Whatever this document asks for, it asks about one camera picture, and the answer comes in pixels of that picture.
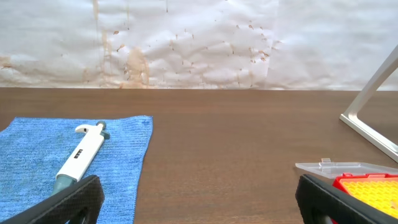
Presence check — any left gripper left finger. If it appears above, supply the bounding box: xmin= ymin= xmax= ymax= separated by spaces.
xmin=0 ymin=174 xmax=106 ymax=224

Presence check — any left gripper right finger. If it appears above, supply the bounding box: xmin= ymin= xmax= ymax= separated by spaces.
xmin=295 ymin=174 xmax=398 ymax=224

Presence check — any white pipette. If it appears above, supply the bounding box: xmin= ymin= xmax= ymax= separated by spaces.
xmin=50 ymin=120 xmax=111 ymax=197

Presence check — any red and yellow tip box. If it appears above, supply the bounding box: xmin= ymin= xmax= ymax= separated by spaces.
xmin=294 ymin=157 xmax=398 ymax=224

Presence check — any blue cloth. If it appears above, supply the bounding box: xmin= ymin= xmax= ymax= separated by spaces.
xmin=0 ymin=115 xmax=154 ymax=224

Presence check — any white and blue stand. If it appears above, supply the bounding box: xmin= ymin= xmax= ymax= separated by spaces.
xmin=338 ymin=45 xmax=398 ymax=164

